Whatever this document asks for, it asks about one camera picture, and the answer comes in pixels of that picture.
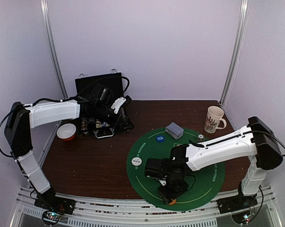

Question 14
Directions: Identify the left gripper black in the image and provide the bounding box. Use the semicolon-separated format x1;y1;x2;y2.
94;104;134;132

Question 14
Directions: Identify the orange big blind button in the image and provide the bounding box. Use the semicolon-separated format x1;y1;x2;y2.
168;199;176;205

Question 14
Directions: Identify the white dealer button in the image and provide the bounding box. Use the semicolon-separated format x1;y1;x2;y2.
131;157;142;166

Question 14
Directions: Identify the blue small blind button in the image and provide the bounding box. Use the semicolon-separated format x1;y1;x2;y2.
155;135;165;143

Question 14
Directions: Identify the deck of cards clear box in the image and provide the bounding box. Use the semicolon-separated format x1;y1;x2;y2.
165;122;184;140

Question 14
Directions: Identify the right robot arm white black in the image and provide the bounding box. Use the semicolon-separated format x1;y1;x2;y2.
144;116;283;209

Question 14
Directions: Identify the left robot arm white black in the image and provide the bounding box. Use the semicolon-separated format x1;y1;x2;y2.
0;84;133;210

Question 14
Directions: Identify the chip row in case left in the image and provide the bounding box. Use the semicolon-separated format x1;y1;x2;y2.
80;118;89;133

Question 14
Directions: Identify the black poker chip case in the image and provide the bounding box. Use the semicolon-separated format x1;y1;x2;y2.
75;72;134;139

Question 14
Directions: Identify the round green poker mat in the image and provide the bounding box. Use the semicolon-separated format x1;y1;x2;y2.
126;128;225;211

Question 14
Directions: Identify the white orange bowl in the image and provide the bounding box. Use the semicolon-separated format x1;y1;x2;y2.
56;123;77;141

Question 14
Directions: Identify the white patterned mug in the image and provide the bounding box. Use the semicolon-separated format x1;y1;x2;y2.
204;106;227;134

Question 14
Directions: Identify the right circuit board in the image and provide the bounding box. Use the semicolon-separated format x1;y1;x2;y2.
232;211;255;225

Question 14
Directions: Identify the circuit board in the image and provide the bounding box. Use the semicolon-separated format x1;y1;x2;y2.
232;211;255;225
42;210;62;225

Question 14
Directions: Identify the left circuit board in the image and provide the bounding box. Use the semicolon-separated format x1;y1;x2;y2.
42;210;62;225

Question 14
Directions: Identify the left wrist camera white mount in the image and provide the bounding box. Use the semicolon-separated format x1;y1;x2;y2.
111;96;132;114

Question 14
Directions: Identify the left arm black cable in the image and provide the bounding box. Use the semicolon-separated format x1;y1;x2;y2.
76;75;131;100

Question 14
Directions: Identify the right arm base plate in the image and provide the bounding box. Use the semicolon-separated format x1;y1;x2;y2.
216;195;258;214

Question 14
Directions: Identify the left aluminium frame post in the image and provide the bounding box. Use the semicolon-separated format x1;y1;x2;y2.
40;0;68;98

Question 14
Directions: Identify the aluminium frame post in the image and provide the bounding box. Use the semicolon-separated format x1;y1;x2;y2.
220;0;250;108
40;0;68;98

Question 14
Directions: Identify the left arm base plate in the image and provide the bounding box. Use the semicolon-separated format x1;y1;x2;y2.
34;197;76;215

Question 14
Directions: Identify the right aluminium frame post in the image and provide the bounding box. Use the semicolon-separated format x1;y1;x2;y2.
220;0;250;108

